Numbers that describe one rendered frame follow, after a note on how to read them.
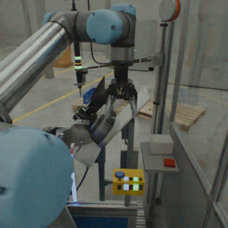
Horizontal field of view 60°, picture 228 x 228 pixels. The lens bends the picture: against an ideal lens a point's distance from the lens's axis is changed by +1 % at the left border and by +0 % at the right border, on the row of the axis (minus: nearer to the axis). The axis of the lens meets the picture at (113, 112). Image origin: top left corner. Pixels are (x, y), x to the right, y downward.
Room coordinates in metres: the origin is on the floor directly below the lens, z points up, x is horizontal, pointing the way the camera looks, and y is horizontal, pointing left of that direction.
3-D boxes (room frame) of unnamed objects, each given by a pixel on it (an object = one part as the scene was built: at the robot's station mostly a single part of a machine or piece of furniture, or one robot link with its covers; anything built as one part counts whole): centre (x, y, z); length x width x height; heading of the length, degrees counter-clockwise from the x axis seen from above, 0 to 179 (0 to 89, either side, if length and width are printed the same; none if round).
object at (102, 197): (1.29, 0.10, 0.46); 0.09 x 0.05 x 0.91; 178
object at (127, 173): (0.79, -0.08, 1.02); 0.16 x 0.10 x 0.11; 88
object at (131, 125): (1.28, -0.13, 0.58); 0.09 x 0.05 x 1.15; 178
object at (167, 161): (1.14, -0.41, 0.87); 0.08 x 0.08 x 0.02; 78
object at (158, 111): (1.55, -0.40, 0.90); 0.08 x 0.06 x 1.80; 33
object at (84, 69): (1.16, 0.20, 1.50); 0.09 x 0.07 x 0.10; 123
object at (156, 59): (1.50, -0.32, 1.54); 0.10 x 0.07 x 0.09; 123
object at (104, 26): (0.54, 0.03, 1.78); 0.11 x 0.11 x 0.08; 68
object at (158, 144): (1.33, -0.38, 0.92); 0.17 x 0.16 x 0.11; 88
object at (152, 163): (1.26, -0.35, 0.85); 0.36 x 0.24 x 0.03; 178
